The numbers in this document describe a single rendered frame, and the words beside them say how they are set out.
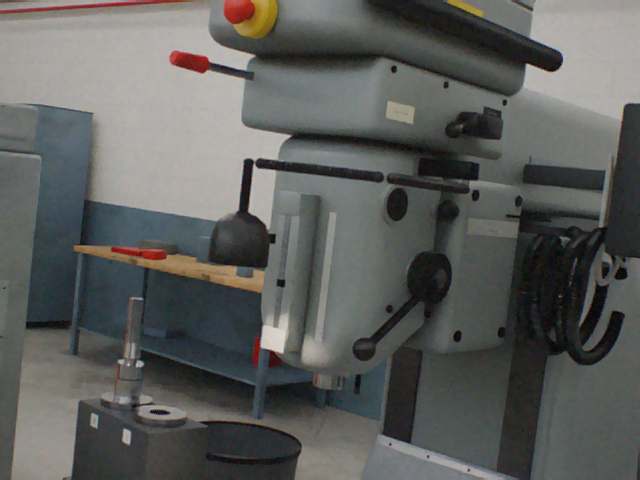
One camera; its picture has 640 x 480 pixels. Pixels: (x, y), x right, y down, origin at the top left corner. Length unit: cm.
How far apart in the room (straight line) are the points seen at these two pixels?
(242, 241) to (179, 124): 695
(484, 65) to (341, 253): 34
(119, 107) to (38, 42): 155
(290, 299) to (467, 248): 29
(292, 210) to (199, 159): 658
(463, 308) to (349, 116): 36
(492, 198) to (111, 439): 73
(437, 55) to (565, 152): 45
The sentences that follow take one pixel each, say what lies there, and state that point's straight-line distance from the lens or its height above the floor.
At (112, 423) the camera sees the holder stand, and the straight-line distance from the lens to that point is 158.
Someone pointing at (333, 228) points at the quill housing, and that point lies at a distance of 120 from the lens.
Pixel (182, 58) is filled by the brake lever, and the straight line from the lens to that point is 119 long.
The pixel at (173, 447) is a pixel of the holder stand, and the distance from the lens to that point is 153.
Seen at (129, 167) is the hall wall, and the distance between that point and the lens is 846.
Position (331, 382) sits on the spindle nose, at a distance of 131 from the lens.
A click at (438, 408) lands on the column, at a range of 167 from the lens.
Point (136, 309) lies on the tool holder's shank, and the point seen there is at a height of 132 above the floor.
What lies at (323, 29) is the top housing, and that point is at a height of 174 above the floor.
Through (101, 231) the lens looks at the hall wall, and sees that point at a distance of 871.
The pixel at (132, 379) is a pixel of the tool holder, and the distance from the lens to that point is 162.
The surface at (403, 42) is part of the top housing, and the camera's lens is 116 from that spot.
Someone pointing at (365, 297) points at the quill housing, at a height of 142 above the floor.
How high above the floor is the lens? 156
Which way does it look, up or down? 4 degrees down
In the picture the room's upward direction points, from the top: 7 degrees clockwise
